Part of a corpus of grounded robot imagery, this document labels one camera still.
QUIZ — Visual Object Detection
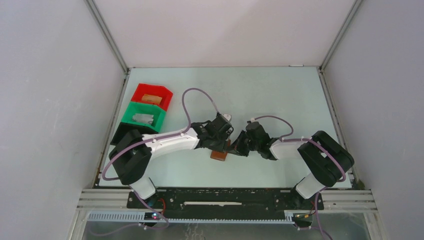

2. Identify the red plastic bin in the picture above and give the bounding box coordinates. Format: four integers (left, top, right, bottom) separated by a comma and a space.
131, 83, 174, 111

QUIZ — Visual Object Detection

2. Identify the green plastic bin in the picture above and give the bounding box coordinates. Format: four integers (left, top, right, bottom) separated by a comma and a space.
121, 101, 166, 132

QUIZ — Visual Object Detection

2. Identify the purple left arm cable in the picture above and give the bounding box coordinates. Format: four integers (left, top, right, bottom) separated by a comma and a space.
101, 87, 221, 237

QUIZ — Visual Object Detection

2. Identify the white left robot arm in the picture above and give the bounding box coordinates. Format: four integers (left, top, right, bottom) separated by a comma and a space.
103, 113, 234, 208

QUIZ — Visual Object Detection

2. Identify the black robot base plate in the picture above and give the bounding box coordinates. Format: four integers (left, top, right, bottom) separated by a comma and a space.
146, 187, 324, 221

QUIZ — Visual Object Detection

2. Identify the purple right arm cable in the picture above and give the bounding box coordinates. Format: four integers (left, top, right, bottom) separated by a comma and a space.
250, 115, 347, 240

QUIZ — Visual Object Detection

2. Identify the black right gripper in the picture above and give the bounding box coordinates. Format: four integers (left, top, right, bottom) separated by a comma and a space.
226, 129, 261, 157

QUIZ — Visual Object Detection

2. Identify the black plastic bin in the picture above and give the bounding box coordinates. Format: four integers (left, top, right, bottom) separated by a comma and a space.
110, 122, 158, 146

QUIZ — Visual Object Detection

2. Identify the orange card in red bin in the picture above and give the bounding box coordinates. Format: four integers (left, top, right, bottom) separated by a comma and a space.
141, 94, 163, 105

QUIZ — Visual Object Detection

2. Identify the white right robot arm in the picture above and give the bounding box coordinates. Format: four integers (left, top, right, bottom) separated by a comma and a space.
226, 121, 355, 209

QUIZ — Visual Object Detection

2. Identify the brown leather card holder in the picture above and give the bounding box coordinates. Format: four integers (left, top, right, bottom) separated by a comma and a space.
210, 139, 231, 162

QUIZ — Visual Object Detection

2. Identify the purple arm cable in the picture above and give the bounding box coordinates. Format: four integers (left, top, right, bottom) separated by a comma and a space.
250, 115, 347, 240
101, 87, 221, 237

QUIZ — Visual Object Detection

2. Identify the clear card in green bin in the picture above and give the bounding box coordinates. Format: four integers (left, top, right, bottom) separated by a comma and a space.
131, 113, 154, 125

